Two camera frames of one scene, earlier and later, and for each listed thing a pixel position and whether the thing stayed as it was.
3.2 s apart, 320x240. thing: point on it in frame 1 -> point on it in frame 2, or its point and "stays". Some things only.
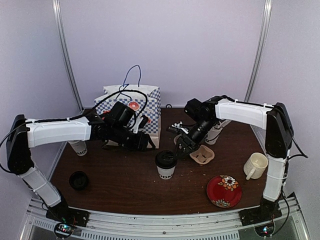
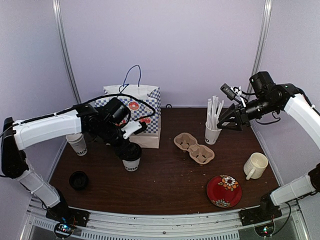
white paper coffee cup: [166, 173] -> [131, 165]
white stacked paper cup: [79, 146] stays
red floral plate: [223, 191] stays
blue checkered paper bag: [144, 101] stays
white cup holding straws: [215, 132] stays
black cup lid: [78, 180] stays
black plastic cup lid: [166, 159] -> [130, 151]
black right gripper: [186, 141] -> [242, 115]
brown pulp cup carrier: [203, 155] stays
